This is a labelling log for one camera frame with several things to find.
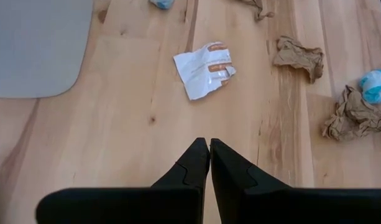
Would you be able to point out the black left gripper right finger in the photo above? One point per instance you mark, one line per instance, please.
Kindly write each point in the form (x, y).
(230, 174)

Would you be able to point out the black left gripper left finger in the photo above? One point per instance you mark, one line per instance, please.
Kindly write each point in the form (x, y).
(193, 168)

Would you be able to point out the white wrapper with orange print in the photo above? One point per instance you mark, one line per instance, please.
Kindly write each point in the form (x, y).
(202, 73)

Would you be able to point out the brown paper ball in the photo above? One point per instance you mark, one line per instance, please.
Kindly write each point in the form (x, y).
(299, 57)
(355, 116)

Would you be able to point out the blue pink plastic wad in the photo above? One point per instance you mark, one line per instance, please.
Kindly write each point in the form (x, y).
(162, 3)

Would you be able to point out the blue white plastic wad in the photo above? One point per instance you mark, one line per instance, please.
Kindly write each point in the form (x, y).
(376, 87)

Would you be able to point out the white plastic trash bin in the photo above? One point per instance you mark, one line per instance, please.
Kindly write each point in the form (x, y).
(34, 46)

